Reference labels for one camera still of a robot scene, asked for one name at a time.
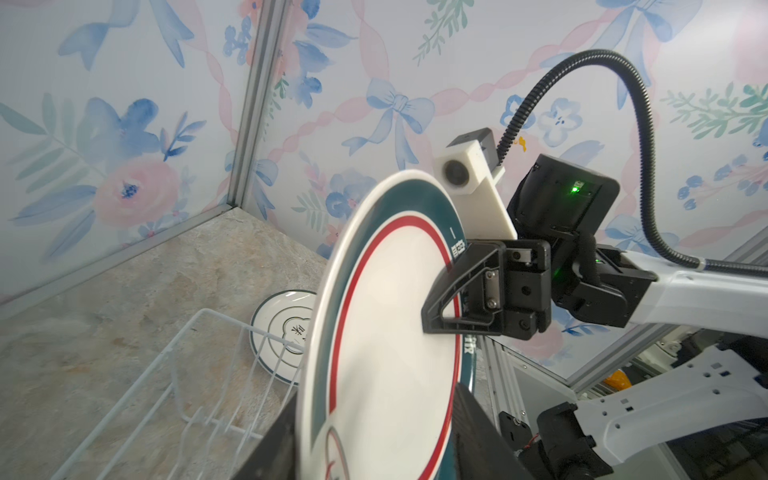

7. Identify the green rimmed white plate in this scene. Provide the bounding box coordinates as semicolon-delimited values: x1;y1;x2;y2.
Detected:
250;290;316;384

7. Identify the green red rimmed plate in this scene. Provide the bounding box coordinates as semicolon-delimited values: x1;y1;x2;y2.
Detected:
296;170;476;479

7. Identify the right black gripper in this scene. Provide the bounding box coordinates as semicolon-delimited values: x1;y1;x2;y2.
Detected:
421;239;552;340

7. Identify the left aluminium corner post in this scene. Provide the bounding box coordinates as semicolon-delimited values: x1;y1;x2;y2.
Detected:
227;0;292;208

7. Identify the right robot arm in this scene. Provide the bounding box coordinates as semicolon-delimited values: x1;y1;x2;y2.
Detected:
422;153;767;479

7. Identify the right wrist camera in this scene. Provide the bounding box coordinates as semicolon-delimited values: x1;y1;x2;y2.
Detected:
433;128;517;241

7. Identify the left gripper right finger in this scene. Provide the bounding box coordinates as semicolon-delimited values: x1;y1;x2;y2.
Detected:
451;383;531;479

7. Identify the white wire dish rack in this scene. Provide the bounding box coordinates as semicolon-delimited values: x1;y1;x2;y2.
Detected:
52;309;298;479

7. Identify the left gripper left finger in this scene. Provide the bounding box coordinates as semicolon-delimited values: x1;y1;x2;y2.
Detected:
233;394;298;480

